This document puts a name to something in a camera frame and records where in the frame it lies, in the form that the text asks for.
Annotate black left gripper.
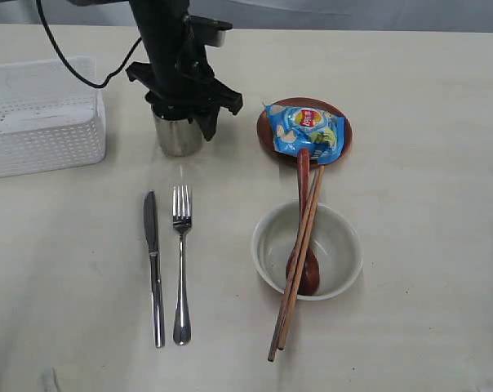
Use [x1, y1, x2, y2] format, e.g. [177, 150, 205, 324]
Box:
[126, 48, 243, 141]

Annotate silver metal cup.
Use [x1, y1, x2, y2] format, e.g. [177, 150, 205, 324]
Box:
[153, 109, 202, 157]

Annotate brown round plate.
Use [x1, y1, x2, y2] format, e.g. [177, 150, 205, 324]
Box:
[256, 97, 353, 168]

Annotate silver metal fork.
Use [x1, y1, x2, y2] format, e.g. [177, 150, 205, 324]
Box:
[172, 185, 192, 345]

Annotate silver table knife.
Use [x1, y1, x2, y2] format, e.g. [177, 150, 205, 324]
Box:
[143, 190, 165, 348]

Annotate blue chips bag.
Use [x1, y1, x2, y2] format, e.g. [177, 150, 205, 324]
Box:
[264, 104, 346, 165]

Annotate white perforated plastic basket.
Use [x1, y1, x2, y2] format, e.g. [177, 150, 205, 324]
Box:
[0, 60, 106, 177]

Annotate white bowl with black pattern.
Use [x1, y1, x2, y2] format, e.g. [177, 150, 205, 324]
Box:
[251, 200, 362, 301]

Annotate red-brown wooden spoon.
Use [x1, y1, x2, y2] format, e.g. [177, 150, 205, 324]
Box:
[285, 147, 322, 296]

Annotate brown wooden chopstick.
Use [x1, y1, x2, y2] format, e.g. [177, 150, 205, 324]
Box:
[268, 170, 311, 362]
[277, 166, 324, 350]

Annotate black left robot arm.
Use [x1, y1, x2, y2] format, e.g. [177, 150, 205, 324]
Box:
[126, 0, 243, 141]

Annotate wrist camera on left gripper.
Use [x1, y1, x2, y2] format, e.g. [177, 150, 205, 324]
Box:
[184, 14, 233, 47]

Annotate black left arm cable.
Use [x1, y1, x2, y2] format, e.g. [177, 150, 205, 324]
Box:
[34, 0, 144, 90]

